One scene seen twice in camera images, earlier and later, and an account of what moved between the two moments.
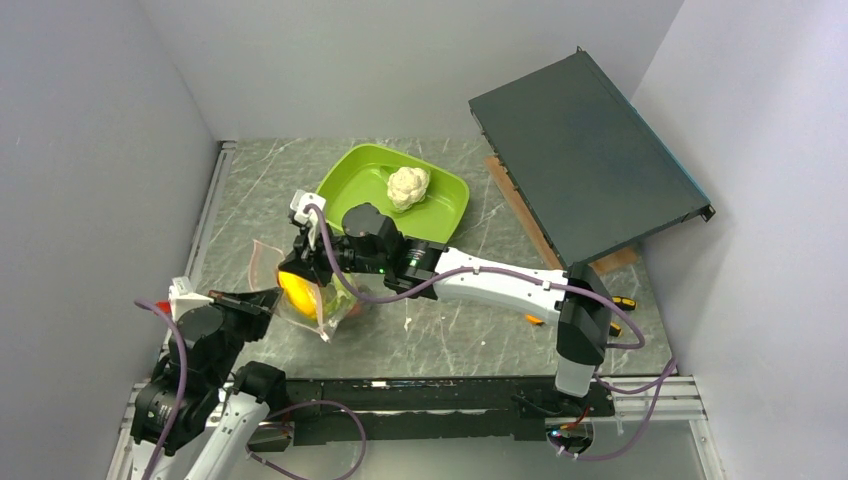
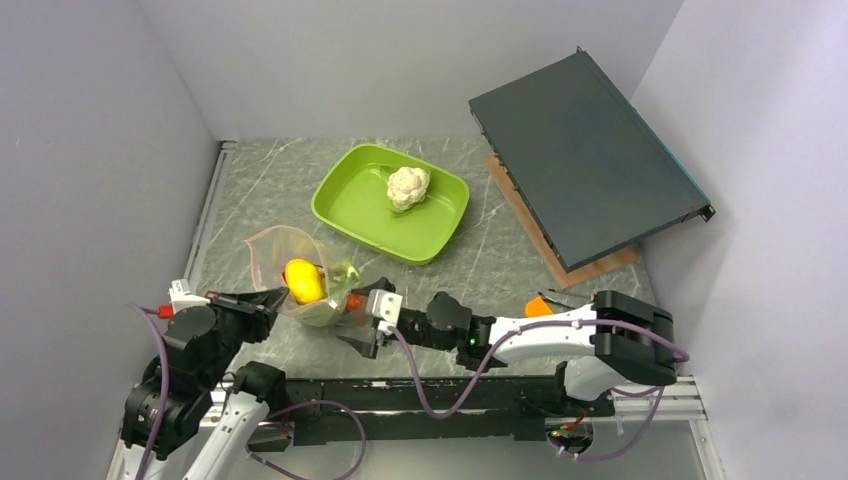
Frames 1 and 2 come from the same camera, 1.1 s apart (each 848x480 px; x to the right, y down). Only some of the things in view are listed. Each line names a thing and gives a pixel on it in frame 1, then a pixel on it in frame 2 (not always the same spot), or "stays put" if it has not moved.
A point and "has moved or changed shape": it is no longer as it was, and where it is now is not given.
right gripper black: (306, 261) → (370, 349)
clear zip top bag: (319, 307) has moved or changed shape
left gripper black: (255, 305) stays put
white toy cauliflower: (406, 187) stays put
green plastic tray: (360, 176) stays put
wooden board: (605, 263) stays put
